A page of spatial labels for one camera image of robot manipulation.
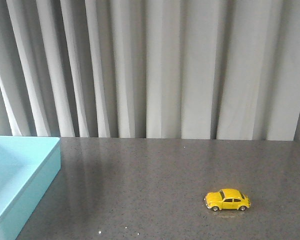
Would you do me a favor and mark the grey pleated curtain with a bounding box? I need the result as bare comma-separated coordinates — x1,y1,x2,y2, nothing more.
0,0,300,141

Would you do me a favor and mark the yellow toy beetle car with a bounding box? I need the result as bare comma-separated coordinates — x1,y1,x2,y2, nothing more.
203,188,251,212

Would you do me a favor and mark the light blue storage box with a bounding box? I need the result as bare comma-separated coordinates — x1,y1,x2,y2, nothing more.
0,136,61,240

